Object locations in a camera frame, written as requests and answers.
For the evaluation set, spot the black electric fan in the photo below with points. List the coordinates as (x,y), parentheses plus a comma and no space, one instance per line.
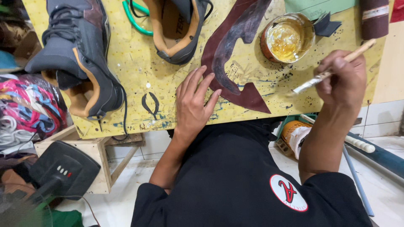
(60,173)

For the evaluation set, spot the grey and orange shoe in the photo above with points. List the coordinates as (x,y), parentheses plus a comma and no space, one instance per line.
(79,60)
(176,28)

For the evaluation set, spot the wooden stool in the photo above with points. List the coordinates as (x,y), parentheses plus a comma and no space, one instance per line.
(94,157)

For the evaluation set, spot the person's black shirt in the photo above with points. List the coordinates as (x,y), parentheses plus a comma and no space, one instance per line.
(249,176)

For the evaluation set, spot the maroon leather cutout piece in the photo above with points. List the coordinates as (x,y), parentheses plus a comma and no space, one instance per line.
(230,47)

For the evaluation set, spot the maroon sandpaper roll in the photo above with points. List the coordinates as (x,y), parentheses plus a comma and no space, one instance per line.
(375,17)

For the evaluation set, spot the person's left hand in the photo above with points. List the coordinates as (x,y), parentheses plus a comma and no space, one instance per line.
(189,107)

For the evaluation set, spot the dark grey sandpaper scrap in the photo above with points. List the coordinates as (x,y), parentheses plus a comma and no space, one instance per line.
(326,25)

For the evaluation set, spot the dark blue pipe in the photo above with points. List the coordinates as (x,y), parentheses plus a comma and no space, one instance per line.
(378,154)

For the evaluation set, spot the person's right hand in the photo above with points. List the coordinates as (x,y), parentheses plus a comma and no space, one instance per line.
(342,80)

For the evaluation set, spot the grey metal rod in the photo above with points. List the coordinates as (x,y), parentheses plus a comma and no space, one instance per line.
(358,183)

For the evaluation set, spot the open tin of yellow glue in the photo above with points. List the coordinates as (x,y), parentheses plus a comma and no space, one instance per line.
(285,39)

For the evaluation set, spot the person's right fingers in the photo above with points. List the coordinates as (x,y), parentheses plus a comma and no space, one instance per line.
(328,67)

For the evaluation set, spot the yellow wooden work board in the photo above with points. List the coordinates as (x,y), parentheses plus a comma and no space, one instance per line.
(148,72)

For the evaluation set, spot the green paper sheet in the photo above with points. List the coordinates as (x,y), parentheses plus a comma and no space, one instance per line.
(312,7)

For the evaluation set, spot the bag of colourful cloths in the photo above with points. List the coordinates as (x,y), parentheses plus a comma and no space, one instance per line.
(28,110)

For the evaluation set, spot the orange basket with white cloth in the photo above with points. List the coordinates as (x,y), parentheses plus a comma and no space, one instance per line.
(293,135)

